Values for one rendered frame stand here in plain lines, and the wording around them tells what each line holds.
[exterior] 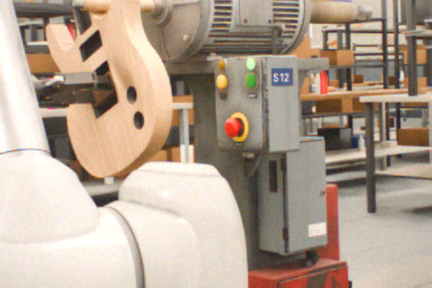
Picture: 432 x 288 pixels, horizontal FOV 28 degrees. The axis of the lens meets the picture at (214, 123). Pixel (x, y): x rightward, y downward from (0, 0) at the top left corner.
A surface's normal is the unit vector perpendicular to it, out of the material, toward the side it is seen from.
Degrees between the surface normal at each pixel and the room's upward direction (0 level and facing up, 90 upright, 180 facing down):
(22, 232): 57
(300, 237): 90
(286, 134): 90
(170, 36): 98
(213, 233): 86
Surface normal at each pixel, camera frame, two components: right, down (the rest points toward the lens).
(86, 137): -0.76, 0.06
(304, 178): 0.65, 0.02
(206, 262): 0.40, 0.01
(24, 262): 0.42, -0.47
